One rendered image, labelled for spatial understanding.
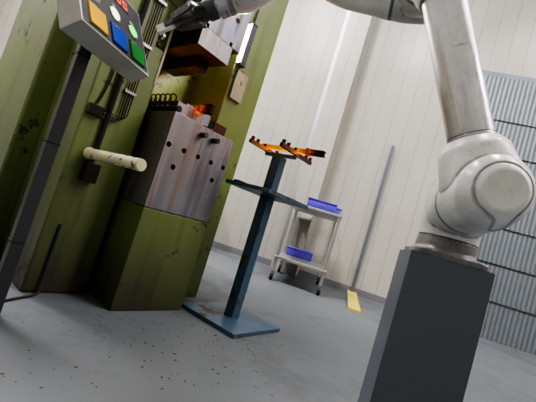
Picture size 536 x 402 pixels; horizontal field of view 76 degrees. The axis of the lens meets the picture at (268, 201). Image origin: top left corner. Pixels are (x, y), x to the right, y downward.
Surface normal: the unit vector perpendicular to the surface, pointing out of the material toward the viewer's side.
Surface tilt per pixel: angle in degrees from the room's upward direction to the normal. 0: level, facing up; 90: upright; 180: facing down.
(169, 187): 90
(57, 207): 90
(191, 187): 90
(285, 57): 90
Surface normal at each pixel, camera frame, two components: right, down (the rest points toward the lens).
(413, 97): -0.22, -0.13
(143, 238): 0.74, 0.18
